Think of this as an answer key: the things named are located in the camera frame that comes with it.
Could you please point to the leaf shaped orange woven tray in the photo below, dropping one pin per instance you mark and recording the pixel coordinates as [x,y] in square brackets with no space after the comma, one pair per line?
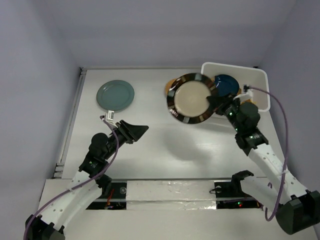
[245,96]

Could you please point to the dark blue shell shaped plate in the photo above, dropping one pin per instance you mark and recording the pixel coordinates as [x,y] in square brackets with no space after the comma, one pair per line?
[225,85]

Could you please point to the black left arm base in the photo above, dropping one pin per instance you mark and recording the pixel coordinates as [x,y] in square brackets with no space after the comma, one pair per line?
[113,195]

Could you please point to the round orange woven basket plate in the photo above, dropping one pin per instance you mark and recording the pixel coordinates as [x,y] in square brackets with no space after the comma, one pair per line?
[168,86]

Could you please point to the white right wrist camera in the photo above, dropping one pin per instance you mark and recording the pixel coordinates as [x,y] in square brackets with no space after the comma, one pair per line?
[245,87]

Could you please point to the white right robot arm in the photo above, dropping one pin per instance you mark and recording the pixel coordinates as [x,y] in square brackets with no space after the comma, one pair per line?
[294,207]

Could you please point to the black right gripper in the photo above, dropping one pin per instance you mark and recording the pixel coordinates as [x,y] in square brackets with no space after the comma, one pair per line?
[218,102]

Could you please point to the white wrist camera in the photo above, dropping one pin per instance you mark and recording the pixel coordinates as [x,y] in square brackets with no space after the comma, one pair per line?
[108,117]
[245,87]

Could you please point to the black rimmed beige plate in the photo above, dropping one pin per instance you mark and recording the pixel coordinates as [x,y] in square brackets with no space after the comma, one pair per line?
[186,99]

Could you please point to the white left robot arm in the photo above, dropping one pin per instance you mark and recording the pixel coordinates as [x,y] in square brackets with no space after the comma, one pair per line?
[88,184]

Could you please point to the white plastic bin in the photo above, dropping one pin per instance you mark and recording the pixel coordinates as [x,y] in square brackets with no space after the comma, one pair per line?
[245,76]

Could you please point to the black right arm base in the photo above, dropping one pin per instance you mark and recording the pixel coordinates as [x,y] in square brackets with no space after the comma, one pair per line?
[229,194]

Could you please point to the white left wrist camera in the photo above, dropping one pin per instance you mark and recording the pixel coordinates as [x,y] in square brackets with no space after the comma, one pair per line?
[108,117]

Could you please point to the teal round ceramic plate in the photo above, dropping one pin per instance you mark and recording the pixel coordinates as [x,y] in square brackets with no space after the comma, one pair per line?
[115,95]

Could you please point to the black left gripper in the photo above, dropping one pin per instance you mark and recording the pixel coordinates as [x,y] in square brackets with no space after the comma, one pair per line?
[133,132]

